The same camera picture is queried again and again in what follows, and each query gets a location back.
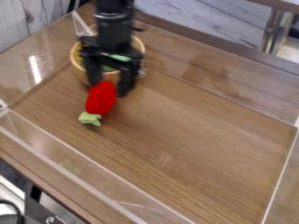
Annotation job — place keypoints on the green rectangular block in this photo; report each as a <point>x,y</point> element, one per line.
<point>113,62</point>

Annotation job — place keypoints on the red felt fruit green leaf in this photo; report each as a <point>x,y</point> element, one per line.
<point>101,102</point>

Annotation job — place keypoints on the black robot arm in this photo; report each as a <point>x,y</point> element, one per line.
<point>115,6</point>

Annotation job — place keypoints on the metal table leg background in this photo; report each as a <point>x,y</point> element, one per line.
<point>277,30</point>

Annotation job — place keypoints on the clear acrylic tray wall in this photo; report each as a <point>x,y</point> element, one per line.
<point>198,149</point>

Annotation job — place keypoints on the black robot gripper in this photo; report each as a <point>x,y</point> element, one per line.
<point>113,40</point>

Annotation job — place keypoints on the wooden bowl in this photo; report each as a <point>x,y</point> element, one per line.
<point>111,75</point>

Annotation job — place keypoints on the black metal table frame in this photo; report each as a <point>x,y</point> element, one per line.
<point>44,209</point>

